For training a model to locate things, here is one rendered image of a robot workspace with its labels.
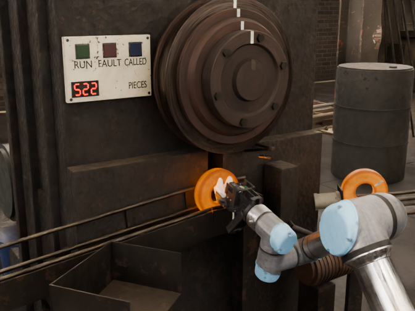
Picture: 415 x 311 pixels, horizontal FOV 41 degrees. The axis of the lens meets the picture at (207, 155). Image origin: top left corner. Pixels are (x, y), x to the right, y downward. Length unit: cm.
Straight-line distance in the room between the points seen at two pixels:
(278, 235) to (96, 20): 78
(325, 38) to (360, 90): 621
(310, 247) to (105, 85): 74
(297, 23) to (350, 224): 98
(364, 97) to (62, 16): 307
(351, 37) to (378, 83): 186
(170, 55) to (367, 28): 446
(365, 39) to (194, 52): 441
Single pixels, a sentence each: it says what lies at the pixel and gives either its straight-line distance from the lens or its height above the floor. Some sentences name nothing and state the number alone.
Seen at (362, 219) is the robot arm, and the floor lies 87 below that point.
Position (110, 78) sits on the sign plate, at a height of 112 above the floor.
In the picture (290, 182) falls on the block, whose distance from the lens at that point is 191.
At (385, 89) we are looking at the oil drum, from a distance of 433.
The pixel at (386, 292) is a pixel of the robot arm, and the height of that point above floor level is 73.
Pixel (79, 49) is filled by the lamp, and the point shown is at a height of 121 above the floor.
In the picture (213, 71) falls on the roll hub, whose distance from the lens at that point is 155.
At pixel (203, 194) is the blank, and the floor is 75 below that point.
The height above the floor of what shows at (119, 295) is 60.
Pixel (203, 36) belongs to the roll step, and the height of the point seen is 124.
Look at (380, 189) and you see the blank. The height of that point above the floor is 72.
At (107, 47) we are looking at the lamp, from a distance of 162.
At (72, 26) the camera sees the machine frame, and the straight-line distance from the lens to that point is 161.
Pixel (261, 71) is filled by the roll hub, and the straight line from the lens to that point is 164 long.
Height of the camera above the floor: 132
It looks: 15 degrees down
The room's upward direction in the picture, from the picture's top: straight up
